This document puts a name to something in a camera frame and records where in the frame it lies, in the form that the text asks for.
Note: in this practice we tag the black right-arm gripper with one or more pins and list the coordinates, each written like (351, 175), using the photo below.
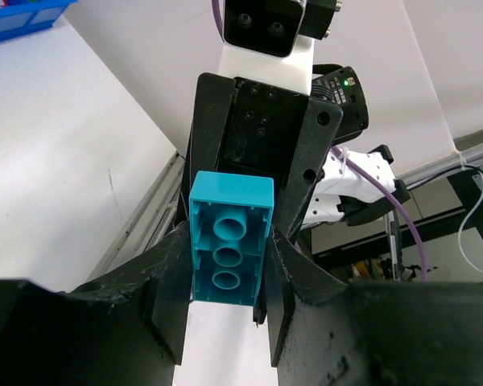
(269, 132)

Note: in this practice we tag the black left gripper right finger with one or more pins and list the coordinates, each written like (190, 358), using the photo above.
(325, 332)

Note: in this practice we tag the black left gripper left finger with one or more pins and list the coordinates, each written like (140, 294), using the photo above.
(126, 327)

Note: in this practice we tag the blue plastic bin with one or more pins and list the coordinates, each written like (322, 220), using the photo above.
(24, 17)

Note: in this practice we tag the turquoise lego brick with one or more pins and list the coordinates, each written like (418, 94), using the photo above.
(229, 219)

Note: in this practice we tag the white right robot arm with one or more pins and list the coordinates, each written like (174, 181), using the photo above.
(353, 187)

